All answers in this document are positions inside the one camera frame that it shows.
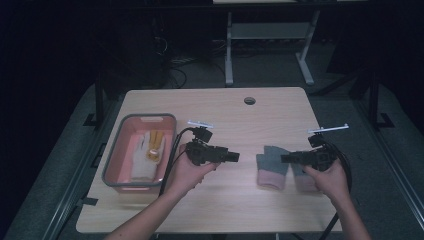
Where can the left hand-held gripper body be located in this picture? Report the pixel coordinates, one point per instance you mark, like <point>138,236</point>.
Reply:
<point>203,153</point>

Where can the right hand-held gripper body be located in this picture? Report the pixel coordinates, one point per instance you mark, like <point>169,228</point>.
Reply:
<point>320,158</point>

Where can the grey fingerless glove pink cuff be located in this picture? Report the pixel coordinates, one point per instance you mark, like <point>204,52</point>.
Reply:
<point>271,166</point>
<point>300,180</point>

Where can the beige glove orange patch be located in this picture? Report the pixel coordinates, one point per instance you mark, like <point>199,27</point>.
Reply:
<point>156,141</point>

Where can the beige glove orange fingertips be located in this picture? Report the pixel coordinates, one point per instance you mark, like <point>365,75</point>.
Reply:
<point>141,166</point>

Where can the pink basin grey rim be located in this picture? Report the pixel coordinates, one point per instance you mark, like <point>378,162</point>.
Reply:
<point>123,160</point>

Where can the person's right hand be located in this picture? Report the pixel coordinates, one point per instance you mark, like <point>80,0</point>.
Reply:
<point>331,183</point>

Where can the person's left hand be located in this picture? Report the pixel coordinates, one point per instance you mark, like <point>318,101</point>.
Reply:
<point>186,176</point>

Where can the grey metal stand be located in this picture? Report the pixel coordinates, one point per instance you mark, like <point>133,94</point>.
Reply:
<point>266,30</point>

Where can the grey metal floor rail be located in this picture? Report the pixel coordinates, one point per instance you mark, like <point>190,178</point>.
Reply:
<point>393,173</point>
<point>71,196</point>

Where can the black metal post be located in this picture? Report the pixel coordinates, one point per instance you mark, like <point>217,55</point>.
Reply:
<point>374,100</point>
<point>99,100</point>

